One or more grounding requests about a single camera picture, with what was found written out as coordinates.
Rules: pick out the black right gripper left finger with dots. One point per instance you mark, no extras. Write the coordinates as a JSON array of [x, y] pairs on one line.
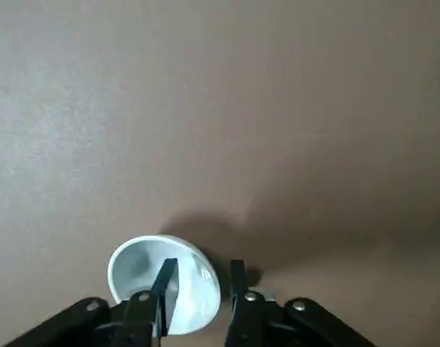
[[133, 321]]

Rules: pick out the white porcelain crucible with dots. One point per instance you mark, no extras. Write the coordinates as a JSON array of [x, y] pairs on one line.
[[133, 260]]

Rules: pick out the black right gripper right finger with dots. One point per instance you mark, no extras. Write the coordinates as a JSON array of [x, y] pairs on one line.
[[252, 321]]

